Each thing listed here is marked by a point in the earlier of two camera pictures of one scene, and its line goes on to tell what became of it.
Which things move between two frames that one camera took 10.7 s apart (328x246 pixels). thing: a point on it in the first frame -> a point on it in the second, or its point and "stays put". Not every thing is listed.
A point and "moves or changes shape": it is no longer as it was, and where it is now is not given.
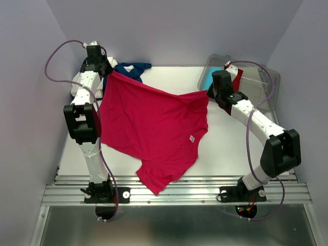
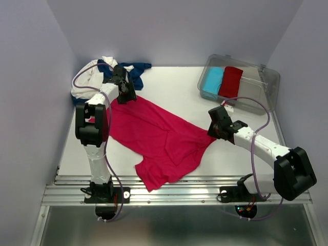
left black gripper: x=109 y=68 -> x=131 y=95
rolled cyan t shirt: x=208 y=78 stays put
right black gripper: x=210 y=93 -> x=211 y=132
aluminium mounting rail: x=192 y=189 stays put
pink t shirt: x=158 y=132 moves or changes shape
